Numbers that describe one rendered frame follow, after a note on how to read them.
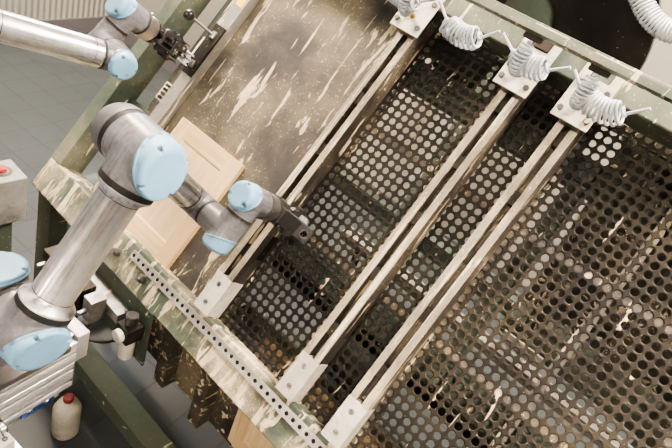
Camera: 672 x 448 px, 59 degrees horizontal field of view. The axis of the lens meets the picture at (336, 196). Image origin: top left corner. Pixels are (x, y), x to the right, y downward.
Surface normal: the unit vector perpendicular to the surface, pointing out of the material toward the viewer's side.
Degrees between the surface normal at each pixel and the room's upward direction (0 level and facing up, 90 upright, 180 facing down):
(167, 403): 0
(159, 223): 56
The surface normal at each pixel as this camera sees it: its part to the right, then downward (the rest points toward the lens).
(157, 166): 0.77, 0.44
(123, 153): -0.41, -0.19
